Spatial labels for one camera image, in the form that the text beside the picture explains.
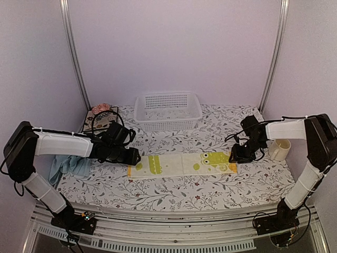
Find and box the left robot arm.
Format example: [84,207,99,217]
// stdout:
[2,121,141,229]

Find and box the floral patterned tablecloth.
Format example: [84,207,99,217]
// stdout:
[56,105,294,212]

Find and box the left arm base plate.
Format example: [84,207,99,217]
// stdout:
[51,210,97,235]

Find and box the right aluminium frame post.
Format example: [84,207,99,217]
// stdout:
[258,0,290,114]

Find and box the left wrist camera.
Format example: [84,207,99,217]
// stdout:
[102,121,132,145]

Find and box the aluminium front rail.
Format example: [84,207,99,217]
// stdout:
[23,203,330,252]

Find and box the aluminium frame post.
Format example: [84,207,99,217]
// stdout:
[258,0,290,114]
[60,0,91,111]

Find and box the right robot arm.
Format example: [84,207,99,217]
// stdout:
[229,113,336,230]

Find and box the left aluminium frame post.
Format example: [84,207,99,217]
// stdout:
[60,0,91,111]

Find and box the green and white towel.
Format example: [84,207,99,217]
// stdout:
[127,152,237,180]

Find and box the white plastic basket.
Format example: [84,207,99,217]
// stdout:
[134,92,202,132]

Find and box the light blue towel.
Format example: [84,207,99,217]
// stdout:
[48,155,91,185]

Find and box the floral embroidered placemat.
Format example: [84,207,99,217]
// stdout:
[81,105,118,132]

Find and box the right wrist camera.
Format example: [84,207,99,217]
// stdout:
[240,115,261,137]

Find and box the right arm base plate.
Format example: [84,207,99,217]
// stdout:
[252,215,300,235]

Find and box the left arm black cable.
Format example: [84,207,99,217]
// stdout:
[89,110,126,138]

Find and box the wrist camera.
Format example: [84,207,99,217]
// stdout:
[240,115,261,137]
[102,121,132,145]

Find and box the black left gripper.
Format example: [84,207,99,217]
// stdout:
[108,144,141,166]

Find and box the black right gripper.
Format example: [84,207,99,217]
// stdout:
[229,138,266,163]

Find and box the cream ceramic mug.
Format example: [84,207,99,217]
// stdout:
[269,139,291,161]

